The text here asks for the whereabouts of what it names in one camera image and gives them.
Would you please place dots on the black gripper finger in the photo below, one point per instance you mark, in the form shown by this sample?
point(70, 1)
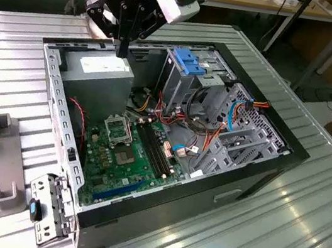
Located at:
point(152, 23)
point(100, 11)

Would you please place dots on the green motherboard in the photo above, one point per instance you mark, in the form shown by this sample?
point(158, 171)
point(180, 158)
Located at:
point(131, 177)

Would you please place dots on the metal disk bay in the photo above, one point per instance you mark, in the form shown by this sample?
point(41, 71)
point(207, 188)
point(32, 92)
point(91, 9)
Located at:
point(220, 161)

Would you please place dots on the blue plastic drive bracket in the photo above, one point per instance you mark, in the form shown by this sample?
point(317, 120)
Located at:
point(189, 62)

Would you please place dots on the black RAM slot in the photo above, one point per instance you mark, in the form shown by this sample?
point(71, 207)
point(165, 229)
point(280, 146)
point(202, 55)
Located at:
point(158, 149)
point(148, 151)

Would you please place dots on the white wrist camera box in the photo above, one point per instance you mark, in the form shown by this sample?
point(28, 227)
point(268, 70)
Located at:
point(176, 5)

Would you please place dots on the metal drive cage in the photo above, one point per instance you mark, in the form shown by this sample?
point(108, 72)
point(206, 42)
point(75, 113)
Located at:
point(174, 90)

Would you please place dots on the black blue card latch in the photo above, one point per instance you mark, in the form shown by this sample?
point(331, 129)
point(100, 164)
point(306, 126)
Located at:
point(33, 208)

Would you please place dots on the grey power supply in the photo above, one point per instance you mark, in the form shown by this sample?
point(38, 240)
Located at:
point(95, 87)

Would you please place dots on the CPU socket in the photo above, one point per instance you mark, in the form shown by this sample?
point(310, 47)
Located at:
point(123, 156)

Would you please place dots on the black PC case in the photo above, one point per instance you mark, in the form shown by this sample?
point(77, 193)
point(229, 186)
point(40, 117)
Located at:
point(170, 214)

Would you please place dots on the metal card retention bracket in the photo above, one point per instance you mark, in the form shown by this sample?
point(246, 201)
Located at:
point(35, 236)

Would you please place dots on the blue expansion slot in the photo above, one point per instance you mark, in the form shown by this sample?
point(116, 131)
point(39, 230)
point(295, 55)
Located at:
point(116, 191)

